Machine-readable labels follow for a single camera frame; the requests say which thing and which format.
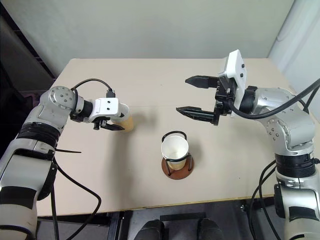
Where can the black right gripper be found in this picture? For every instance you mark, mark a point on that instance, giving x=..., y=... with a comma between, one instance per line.
x=225, y=100

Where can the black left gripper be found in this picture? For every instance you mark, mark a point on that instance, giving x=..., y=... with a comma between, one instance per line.
x=100, y=122

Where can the tan paper cup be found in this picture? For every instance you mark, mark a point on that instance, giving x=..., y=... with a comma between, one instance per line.
x=128, y=123

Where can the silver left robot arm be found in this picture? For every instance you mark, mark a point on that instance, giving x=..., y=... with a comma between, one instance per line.
x=42, y=110

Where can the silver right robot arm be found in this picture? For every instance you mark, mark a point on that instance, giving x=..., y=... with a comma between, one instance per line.
x=287, y=120

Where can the white paper cup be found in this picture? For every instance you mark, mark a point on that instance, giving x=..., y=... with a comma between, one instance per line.
x=175, y=147

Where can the black zip tie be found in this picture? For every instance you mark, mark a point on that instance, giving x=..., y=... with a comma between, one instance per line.
x=70, y=151

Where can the dark rounded shape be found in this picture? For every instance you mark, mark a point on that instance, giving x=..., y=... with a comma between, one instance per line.
x=150, y=230
x=208, y=230

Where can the black flat plate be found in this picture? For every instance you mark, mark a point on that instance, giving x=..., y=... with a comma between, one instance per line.
x=182, y=216

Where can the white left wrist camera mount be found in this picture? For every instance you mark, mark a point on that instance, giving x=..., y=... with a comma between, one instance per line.
x=107, y=105

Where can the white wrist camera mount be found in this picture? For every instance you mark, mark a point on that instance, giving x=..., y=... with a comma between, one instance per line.
x=107, y=105
x=236, y=65

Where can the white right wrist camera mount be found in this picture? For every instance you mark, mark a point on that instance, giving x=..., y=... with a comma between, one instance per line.
x=236, y=65

